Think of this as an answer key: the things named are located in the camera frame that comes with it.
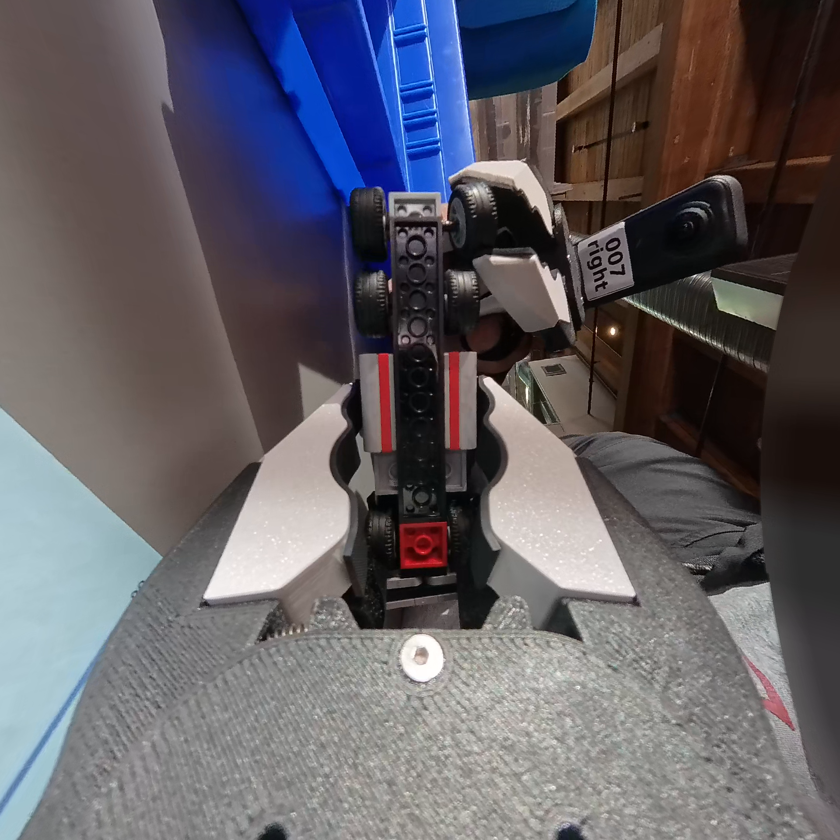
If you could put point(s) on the clear plastic storage drawers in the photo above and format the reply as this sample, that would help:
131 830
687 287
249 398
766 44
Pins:
512 124

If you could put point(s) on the light blue instruction booklet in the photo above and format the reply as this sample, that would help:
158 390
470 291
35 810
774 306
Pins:
59 558

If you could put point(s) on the toy brick truck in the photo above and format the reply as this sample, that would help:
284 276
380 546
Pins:
417 328

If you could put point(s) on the person's black trousers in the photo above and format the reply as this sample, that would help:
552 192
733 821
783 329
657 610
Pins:
656 492

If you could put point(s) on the grey desk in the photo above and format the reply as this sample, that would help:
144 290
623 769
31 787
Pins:
98 197

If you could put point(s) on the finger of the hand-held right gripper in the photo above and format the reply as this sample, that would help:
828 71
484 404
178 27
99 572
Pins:
525 282
505 172

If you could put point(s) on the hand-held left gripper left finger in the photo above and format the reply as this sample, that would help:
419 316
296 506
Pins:
282 518

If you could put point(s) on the silver spiral air duct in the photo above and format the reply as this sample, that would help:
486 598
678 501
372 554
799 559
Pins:
709 315

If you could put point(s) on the blue felt bag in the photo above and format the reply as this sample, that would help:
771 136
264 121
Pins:
525 46

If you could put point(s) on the person's right hand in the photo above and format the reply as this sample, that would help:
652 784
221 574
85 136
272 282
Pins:
499 341

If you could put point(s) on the blue plastic bin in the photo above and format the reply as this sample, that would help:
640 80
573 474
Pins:
394 98

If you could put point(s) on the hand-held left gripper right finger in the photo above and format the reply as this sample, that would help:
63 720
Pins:
564 525

